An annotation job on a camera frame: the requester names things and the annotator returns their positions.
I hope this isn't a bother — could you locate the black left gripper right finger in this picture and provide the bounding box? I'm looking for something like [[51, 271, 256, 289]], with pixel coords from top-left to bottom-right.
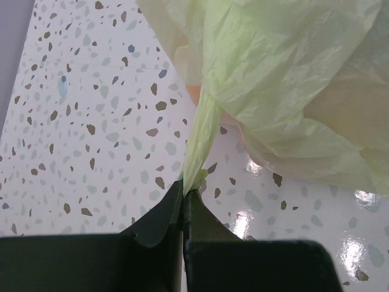
[[183, 190, 342, 291]]

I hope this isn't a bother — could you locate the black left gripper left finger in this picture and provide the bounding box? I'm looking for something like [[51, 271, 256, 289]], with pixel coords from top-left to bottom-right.
[[1, 181, 183, 291]]

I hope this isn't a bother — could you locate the pale green avocado-print plastic bag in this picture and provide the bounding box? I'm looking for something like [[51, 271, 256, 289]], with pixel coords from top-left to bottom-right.
[[138, 1, 388, 195]]

